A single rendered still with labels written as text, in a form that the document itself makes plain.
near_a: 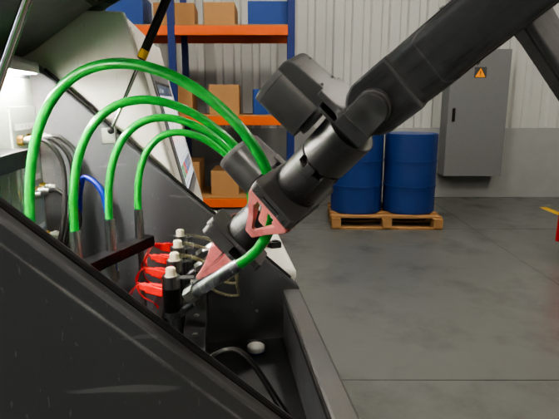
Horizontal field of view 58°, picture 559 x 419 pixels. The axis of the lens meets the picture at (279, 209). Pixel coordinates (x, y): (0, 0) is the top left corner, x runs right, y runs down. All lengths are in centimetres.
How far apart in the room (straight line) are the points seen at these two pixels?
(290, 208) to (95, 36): 69
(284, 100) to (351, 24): 688
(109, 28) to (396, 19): 652
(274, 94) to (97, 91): 66
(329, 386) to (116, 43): 78
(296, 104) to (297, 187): 9
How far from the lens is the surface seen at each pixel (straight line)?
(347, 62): 734
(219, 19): 615
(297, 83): 52
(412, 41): 47
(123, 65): 69
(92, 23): 115
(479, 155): 748
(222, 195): 618
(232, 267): 66
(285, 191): 57
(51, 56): 116
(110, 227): 96
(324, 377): 82
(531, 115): 806
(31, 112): 110
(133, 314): 46
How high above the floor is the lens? 137
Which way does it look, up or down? 12 degrees down
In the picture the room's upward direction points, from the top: straight up
